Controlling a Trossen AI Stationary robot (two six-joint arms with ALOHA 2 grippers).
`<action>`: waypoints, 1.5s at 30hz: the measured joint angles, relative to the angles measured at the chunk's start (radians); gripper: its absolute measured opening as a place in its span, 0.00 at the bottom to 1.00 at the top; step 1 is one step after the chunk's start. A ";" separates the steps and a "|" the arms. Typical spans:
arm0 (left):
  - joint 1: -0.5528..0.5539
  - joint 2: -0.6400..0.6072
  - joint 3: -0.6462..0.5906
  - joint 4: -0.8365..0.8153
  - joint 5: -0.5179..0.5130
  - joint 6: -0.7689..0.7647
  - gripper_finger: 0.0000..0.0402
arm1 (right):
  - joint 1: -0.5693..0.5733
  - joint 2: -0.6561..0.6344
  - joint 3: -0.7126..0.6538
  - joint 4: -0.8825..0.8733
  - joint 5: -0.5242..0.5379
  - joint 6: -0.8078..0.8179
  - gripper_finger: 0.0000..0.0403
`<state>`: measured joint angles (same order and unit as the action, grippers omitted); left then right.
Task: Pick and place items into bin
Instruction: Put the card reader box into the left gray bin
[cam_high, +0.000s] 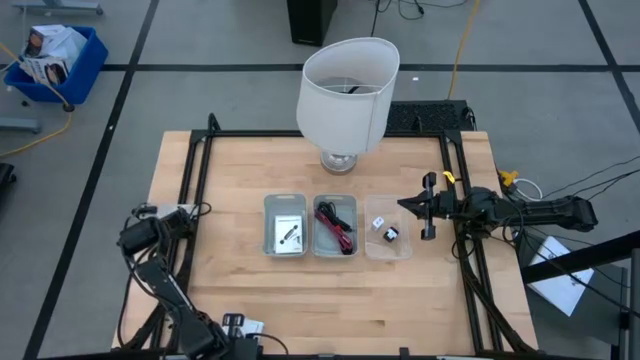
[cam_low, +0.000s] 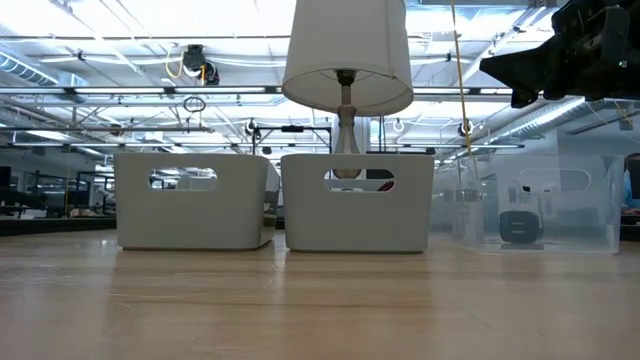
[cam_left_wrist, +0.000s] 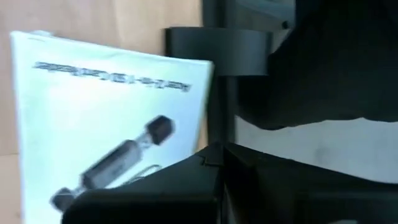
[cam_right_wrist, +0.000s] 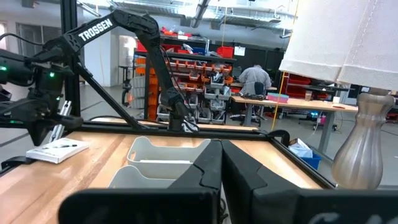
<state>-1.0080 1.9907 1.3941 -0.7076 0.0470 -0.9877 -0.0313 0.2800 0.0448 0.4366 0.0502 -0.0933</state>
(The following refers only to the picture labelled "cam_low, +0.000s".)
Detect clear plastic bin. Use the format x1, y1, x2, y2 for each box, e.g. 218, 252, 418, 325
431, 153, 624, 255

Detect grey plastic bin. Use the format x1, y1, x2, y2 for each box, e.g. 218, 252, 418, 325
279, 152, 436, 254
113, 152, 282, 252

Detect small black adapter cube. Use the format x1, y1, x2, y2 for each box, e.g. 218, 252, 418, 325
498, 209, 545, 246

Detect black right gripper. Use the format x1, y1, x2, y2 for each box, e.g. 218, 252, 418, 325
478, 0, 640, 109

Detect person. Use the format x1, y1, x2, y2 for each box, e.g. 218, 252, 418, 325
621, 152, 640, 212

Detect yellow hanging cable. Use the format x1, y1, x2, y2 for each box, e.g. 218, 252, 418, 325
449, 0, 477, 162

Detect white shade table lamp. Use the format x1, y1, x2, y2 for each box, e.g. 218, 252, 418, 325
280, 0, 415, 180

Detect black ceiling cable reel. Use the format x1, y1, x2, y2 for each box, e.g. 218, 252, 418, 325
180, 43, 221, 87

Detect black background frame rig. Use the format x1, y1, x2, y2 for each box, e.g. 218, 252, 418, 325
251, 124, 334, 157

